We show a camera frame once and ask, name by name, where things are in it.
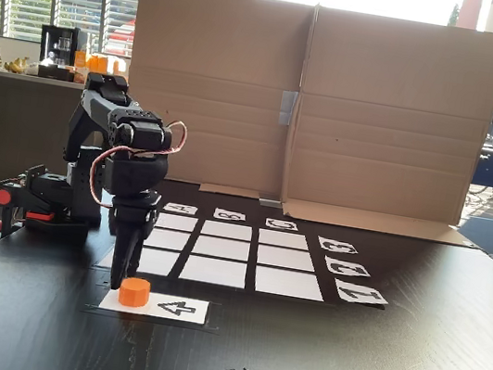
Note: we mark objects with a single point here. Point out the brown counter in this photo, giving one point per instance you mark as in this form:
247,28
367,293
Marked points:
13,120

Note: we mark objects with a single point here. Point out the white letter B sheet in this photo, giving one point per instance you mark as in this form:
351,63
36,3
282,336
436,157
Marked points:
229,215

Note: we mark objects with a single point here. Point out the white arrow paper sheet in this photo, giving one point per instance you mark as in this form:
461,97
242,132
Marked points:
180,309

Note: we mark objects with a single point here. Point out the grey tape strip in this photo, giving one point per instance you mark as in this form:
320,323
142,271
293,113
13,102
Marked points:
269,203
288,107

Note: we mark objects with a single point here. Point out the orange carton boxes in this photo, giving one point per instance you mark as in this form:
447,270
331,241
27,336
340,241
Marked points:
97,63

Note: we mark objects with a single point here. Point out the white number 3 sheet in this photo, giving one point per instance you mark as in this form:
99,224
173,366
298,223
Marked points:
337,246

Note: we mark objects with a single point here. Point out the round orange token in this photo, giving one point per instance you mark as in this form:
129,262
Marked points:
134,293

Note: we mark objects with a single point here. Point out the white letter A sheet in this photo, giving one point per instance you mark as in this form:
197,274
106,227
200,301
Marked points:
180,208

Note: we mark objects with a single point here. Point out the white number 1 sheet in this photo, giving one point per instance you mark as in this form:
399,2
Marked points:
360,294

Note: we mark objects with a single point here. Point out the black coffee machine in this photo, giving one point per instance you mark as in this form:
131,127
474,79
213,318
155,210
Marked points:
61,52

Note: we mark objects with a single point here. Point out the white number 2 sheet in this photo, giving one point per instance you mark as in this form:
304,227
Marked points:
347,267

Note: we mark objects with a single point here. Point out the brown cardboard panel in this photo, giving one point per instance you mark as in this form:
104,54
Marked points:
396,101
230,51

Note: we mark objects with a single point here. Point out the red black clamp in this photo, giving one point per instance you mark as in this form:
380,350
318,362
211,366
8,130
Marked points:
1,198

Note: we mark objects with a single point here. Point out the white nine-square grid sheet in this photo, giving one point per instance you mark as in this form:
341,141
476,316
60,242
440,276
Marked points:
227,250

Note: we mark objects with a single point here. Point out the yellow banana bunch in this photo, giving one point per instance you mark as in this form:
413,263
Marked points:
17,64

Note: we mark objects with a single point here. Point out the white letter C sheet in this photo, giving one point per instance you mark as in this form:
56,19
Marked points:
282,224

